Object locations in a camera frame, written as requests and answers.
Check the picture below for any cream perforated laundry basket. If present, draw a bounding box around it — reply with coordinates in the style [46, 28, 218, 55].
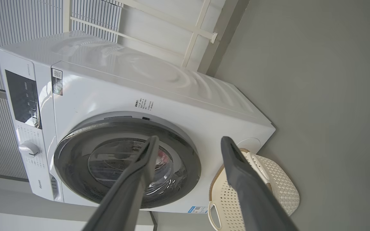
[208, 148, 300, 231]

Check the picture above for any QR code sticker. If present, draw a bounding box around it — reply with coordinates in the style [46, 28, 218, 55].
[52, 68, 63, 96]

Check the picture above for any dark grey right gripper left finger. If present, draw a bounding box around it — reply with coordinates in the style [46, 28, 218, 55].
[82, 135, 160, 231]

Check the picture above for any red and white garment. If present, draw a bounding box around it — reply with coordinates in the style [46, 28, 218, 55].
[155, 149, 172, 167]

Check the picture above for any grey pillar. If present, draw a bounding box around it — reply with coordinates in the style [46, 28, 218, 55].
[198, 0, 250, 77]

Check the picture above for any white front-load washing machine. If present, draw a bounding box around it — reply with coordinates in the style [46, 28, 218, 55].
[0, 30, 276, 214]

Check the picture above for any washing machine door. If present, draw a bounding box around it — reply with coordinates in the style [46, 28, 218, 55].
[53, 117, 202, 209]

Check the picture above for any white metal railing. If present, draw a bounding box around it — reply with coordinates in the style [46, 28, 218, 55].
[69, 0, 219, 69]

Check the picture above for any white washing machine dial knob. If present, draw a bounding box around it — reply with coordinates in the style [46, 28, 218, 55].
[19, 141, 41, 158]

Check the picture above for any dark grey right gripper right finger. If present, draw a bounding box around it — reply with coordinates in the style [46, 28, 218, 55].
[220, 136, 299, 231]

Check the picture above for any black washing machine display panel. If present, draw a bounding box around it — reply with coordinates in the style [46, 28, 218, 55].
[5, 70, 41, 129]

